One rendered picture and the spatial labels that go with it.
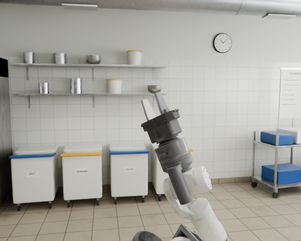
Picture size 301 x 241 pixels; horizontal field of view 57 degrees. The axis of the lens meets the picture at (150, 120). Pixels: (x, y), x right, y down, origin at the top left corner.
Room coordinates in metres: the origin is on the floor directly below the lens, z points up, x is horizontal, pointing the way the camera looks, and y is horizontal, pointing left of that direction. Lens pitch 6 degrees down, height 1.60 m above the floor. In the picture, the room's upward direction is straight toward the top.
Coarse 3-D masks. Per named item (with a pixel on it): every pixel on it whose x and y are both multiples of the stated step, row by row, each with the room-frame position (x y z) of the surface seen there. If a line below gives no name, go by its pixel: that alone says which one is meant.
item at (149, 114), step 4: (144, 100) 0.79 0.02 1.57; (144, 104) 0.78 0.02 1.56; (148, 104) 0.79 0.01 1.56; (144, 108) 0.78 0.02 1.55; (148, 108) 0.79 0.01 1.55; (144, 112) 0.78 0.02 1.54; (148, 112) 0.78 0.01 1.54; (152, 112) 0.79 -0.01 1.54; (148, 116) 0.77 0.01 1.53; (152, 116) 0.78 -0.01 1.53
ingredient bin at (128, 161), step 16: (112, 144) 4.27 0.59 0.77; (128, 144) 4.27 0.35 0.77; (112, 160) 3.74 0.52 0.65; (128, 160) 3.77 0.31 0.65; (144, 160) 3.81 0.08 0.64; (112, 176) 3.74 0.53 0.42; (128, 176) 3.77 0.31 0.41; (144, 176) 3.81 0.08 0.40; (112, 192) 3.74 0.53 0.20; (128, 192) 3.77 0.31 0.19; (144, 192) 3.81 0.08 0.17
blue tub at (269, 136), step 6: (264, 132) 4.35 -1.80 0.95; (270, 132) 4.29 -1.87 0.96; (276, 132) 4.29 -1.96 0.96; (282, 132) 4.29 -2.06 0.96; (264, 138) 4.34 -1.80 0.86; (270, 138) 4.19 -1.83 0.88; (282, 138) 4.09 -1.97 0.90; (288, 138) 4.11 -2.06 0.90; (282, 144) 4.10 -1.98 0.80; (288, 144) 4.13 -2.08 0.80
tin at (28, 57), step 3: (24, 54) 3.97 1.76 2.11; (27, 54) 3.97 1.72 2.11; (30, 54) 3.98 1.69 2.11; (33, 54) 4.04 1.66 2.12; (24, 57) 3.97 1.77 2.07; (27, 57) 3.97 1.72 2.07; (30, 57) 3.98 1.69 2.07; (33, 57) 4.03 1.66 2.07; (24, 60) 3.97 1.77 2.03; (27, 60) 3.97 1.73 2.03; (30, 60) 3.98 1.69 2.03; (33, 60) 4.03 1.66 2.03
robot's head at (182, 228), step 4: (180, 228) 0.47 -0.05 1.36; (184, 228) 0.46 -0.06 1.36; (188, 228) 0.48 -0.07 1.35; (176, 232) 0.48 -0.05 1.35; (180, 232) 0.47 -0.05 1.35; (184, 232) 0.46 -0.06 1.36; (188, 232) 0.45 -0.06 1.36; (192, 232) 0.47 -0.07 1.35; (176, 236) 0.47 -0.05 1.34; (180, 236) 0.47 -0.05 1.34; (184, 236) 0.47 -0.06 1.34; (188, 236) 0.44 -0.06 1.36; (192, 236) 0.44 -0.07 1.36; (196, 236) 0.47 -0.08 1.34; (172, 240) 0.46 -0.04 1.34; (192, 240) 0.43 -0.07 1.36; (196, 240) 0.42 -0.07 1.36; (200, 240) 0.45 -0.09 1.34
